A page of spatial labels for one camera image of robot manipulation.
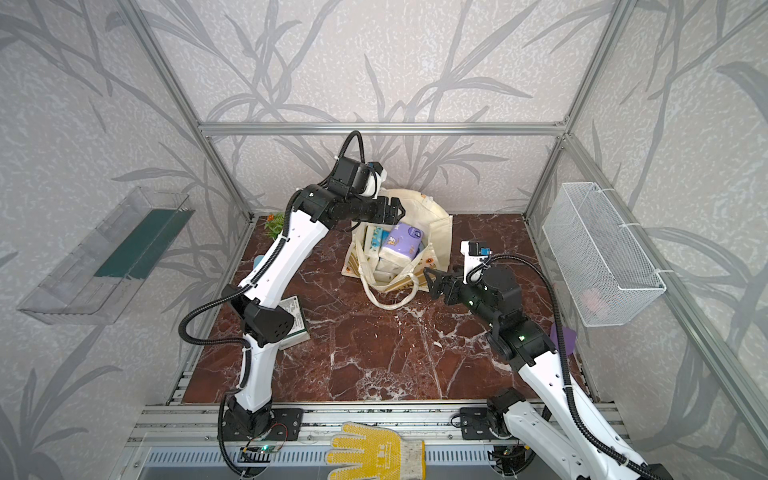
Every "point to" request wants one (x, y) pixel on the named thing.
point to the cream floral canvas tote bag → (401, 290)
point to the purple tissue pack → (402, 244)
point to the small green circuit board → (265, 448)
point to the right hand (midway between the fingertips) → (438, 267)
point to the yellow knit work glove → (385, 456)
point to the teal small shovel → (257, 258)
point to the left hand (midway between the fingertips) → (394, 211)
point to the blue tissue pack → (386, 270)
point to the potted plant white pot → (275, 223)
